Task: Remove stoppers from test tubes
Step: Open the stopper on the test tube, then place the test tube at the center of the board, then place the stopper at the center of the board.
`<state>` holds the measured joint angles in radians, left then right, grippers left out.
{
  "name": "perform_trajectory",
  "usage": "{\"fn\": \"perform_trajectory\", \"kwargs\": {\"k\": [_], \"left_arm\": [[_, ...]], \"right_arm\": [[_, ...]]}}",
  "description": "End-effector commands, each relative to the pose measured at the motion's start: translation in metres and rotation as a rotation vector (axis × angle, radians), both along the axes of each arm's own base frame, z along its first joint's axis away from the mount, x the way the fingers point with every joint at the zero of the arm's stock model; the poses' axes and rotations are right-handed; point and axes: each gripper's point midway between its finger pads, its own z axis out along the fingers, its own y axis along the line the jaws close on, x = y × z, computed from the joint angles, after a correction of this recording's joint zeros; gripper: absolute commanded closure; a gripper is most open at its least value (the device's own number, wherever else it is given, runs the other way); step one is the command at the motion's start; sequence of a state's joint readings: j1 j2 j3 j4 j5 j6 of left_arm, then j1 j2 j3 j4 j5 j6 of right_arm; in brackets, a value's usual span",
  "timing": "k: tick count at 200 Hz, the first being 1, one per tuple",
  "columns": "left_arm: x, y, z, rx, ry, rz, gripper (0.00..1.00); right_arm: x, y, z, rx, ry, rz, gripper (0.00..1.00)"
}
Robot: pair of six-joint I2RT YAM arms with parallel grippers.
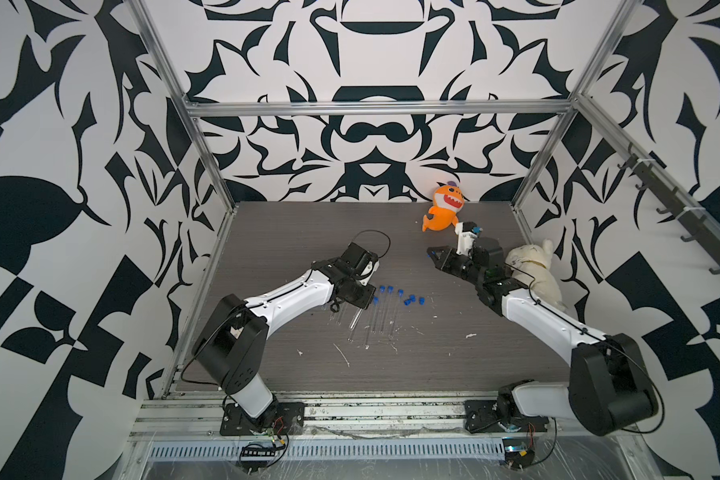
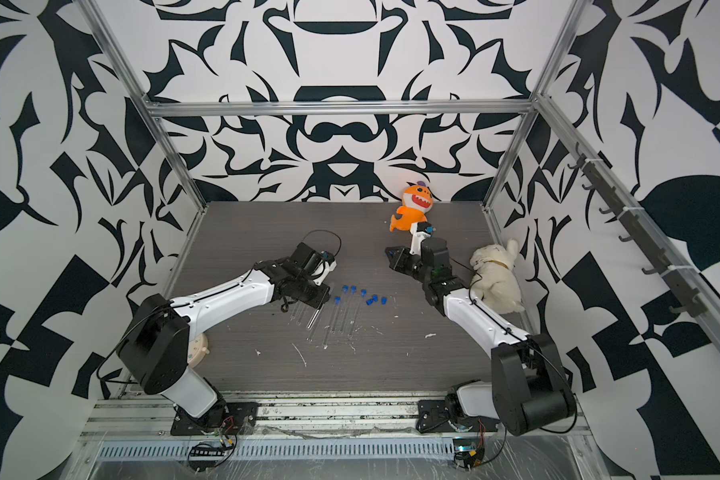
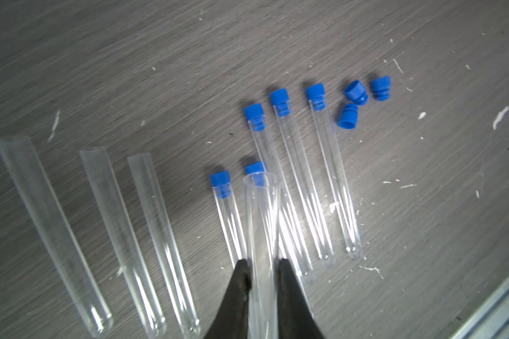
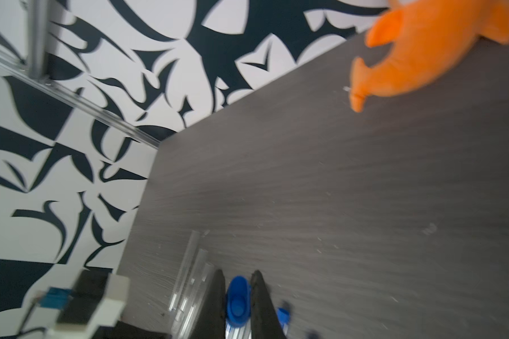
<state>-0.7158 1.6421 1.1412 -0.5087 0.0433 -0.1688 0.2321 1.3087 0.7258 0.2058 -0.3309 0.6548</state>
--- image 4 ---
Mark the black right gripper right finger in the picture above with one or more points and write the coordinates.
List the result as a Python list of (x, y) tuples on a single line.
[(264, 320)]

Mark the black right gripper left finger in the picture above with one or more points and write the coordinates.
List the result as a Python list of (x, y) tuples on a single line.
[(211, 321)]

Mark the test tube with blue stopper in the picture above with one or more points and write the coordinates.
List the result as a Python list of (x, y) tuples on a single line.
[(197, 301), (284, 318), (243, 332)]

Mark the orange shark plush toy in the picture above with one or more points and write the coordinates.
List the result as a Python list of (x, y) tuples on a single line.
[(428, 38)]

